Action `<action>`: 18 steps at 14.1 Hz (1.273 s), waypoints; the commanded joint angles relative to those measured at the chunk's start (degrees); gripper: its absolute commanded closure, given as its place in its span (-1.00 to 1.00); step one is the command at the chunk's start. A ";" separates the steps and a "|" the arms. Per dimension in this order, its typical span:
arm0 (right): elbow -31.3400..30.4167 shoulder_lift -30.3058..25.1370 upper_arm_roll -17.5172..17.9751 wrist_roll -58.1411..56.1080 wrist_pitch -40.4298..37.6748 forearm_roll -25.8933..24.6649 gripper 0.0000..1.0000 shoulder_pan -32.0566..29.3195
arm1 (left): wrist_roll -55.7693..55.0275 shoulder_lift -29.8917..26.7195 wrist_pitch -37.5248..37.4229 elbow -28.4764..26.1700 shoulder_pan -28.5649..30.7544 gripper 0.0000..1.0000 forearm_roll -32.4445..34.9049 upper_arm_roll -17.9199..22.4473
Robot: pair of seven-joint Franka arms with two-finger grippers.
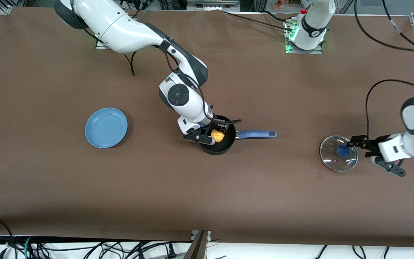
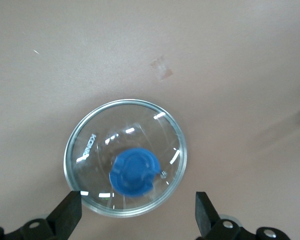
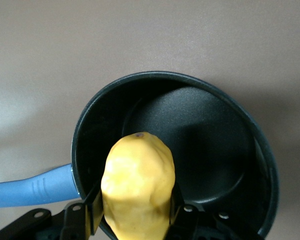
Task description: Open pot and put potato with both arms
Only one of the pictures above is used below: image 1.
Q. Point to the yellow potato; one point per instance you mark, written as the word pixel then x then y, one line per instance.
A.
pixel 218 136

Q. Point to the glass lid with blue knob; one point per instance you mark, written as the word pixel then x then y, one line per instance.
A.
pixel 336 162

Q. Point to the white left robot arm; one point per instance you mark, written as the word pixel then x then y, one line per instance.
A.
pixel 314 21

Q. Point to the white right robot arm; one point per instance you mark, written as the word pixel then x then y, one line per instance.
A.
pixel 120 28

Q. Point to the blue plate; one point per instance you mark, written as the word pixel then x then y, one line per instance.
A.
pixel 106 127

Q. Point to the black power plug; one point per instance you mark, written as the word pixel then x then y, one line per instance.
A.
pixel 171 251

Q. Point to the orange background object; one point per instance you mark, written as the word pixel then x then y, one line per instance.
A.
pixel 278 4

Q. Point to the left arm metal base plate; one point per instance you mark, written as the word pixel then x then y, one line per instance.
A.
pixel 316 51

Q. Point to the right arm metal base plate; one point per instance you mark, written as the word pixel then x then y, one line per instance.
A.
pixel 101 45

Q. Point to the aluminium rail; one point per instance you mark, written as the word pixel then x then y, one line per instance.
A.
pixel 210 4

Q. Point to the aluminium frame post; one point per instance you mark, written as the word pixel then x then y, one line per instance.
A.
pixel 199 248

